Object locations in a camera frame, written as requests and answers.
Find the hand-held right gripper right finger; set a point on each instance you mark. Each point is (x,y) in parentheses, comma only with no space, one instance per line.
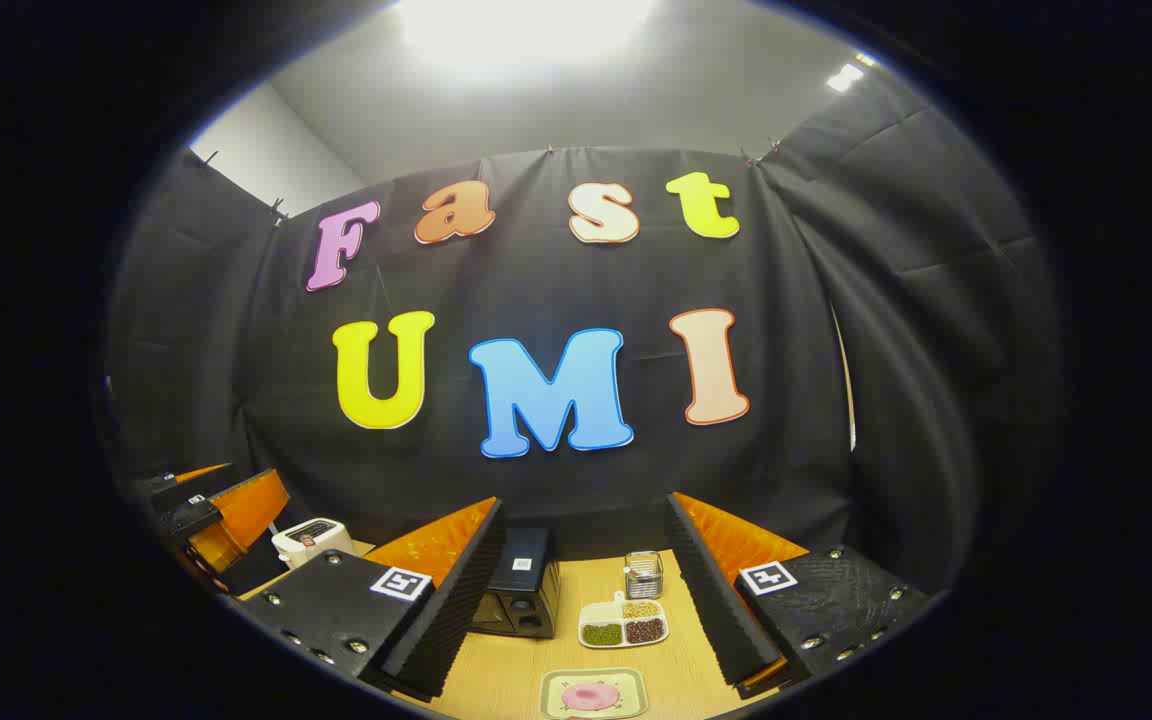
(721,610)

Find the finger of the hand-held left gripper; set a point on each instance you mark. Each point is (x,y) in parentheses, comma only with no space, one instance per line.
(241,515)
(181,482)

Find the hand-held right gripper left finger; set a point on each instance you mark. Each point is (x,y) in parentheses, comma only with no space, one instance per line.
(456,610)

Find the black electric oven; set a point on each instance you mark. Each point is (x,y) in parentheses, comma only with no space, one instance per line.
(526,570)

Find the pale green square plate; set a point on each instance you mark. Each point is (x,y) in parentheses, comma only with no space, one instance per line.
(558,690)

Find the pink round food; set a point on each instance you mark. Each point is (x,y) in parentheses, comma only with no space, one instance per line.
(591,697)

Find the white toaster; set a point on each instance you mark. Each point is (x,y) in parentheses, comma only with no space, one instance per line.
(311,542)

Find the white divided bean dish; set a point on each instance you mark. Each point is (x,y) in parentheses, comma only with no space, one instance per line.
(623,620)

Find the small ceiling light panel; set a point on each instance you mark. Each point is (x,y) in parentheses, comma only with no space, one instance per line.
(844,77)

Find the large ceiling light panel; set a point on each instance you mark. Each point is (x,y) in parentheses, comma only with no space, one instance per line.
(526,30)

